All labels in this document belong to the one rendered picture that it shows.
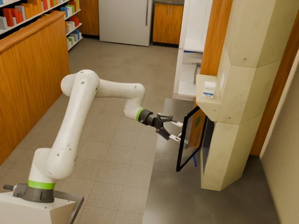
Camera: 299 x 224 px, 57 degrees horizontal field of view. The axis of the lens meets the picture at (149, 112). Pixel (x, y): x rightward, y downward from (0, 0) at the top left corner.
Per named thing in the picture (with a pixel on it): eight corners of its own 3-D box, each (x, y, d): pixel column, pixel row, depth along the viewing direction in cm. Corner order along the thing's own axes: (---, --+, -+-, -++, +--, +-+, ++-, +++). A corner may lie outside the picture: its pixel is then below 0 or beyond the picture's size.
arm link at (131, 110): (128, 114, 187) (118, 116, 178) (133, 97, 184) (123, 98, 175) (145, 122, 180) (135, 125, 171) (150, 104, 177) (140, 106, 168)
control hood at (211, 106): (213, 91, 162) (216, 75, 157) (216, 122, 135) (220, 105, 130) (193, 89, 163) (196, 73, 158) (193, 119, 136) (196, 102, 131)
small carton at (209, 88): (213, 93, 139) (215, 82, 136) (212, 98, 135) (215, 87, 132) (203, 91, 140) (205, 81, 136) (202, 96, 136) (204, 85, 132)
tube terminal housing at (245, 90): (237, 157, 186) (272, 46, 144) (244, 195, 159) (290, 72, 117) (200, 152, 188) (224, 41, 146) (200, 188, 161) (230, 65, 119)
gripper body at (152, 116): (146, 127, 171) (158, 133, 167) (147, 115, 167) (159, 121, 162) (153, 122, 176) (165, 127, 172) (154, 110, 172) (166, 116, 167)
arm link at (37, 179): (33, 189, 124) (43, 146, 127) (23, 183, 136) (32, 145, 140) (60, 191, 132) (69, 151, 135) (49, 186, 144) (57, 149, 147)
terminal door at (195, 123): (200, 147, 184) (211, 95, 162) (176, 173, 163) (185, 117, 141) (199, 147, 184) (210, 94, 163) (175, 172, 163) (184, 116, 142)
